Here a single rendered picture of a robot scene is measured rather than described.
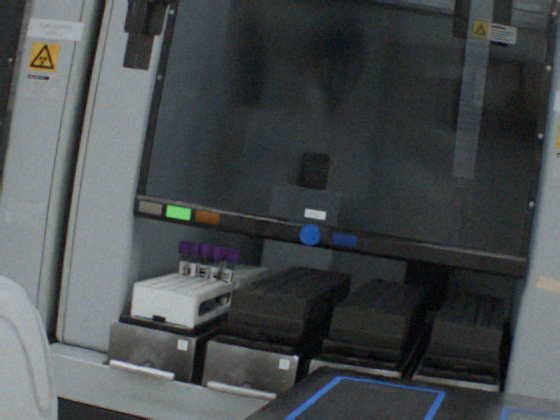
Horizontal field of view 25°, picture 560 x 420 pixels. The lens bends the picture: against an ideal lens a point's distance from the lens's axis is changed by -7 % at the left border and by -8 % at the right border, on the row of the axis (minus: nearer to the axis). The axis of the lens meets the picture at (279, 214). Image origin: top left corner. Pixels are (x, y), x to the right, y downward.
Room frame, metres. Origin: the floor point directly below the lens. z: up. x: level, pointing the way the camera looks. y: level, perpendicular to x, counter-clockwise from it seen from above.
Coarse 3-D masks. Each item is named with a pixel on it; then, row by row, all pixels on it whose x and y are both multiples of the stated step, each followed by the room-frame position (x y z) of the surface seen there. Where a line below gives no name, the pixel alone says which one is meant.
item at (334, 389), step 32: (320, 384) 1.59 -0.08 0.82; (352, 384) 1.62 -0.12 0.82; (384, 384) 1.64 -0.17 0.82; (416, 384) 1.67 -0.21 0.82; (256, 416) 1.33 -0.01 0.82; (288, 416) 1.35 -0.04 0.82; (320, 416) 1.38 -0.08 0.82; (352, 416) 1.40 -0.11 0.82; (384, 416) 1.42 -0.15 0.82; (416, 416) 1.44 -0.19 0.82; (448, 416) 1.47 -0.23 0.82; (480, 416) 1.49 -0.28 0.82; (512, 416) 1.51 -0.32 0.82; (544, 416) 1.53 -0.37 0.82
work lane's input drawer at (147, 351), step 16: (112, 320) 1.91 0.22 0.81; (128, 320) 1.91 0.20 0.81; (144, 320) 1.91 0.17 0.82; (160, 320) 1.93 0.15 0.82; (208, 320) 2.03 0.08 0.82; (112, 336) 1.91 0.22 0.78; (128, 336) 1.91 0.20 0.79; (144, 336) 1.90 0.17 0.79; (160, 336) 1.90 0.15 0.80; (176, 336) 1.90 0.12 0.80; (192, 336) 1.91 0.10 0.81; (208, 336) 1.97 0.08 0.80; (112, 352) 1.91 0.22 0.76; (128, 352) 1.91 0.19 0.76; (144, 352) 1.90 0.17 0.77; (160, 352) 1.90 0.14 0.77; (176, 352) 1.89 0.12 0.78; (192, 352) 1.89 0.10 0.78; (112, 368) 1.87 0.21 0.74; (128, 368) 1.86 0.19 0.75; (144, 368) 1.86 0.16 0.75; (160, 368) 1.90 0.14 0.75; (176, 368) 1.89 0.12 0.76; (192, 368) 1.89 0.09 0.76
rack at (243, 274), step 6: (240, 264) 2.53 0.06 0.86; (234, 270) 2.39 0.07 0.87; (240, 270) 2.42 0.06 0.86; (246, 270) 2.44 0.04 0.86; (252, 270) 2.46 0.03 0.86; (258, 270) 2.48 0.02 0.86; (264, 270) 2.49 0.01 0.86; (222, 276) 2.27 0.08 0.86; (234, 276) 2.30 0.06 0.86; (240, 276) 2.32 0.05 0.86; (246, 276) 2.33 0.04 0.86; (252, 276) 2.36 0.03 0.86; (258, 276) 2.42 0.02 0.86; (264, 276) 2.48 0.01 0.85; (240, 282) 2.26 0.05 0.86; (246, 282) 2.31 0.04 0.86
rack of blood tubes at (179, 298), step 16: (176, 272) 2.21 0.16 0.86; (144, 288) 1.94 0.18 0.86; (160, 288) 1.94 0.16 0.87; (176, 288) 1.99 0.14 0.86; (192, 288) 2.03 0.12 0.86; (208, 288) 2.05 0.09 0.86; (224, 288) 2.13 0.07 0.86; (144, 304) 1.94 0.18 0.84; (160, 304) 1.94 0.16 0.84; (176, 304) 1.93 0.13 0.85; (192, 304) 1.93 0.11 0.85; (208, 304) 2.15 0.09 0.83; (176, 320) 1.93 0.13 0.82; (192, 320) 1.93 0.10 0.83
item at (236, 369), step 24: (216, 336) 1.89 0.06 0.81; (240, 336) 2.01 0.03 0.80; (264, 336) 1.90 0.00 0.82; (312, 336) 2.06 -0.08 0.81; (216, 360) 1.88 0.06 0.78; (240, 360) 1.88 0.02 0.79; (264, 360) 1.87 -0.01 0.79; (288, 360) 1.87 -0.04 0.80; (216, 384) 1.84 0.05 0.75; (240, 384) 1.88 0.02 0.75; (264, 384) 1.87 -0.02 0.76; (288, 384) 1.87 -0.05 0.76
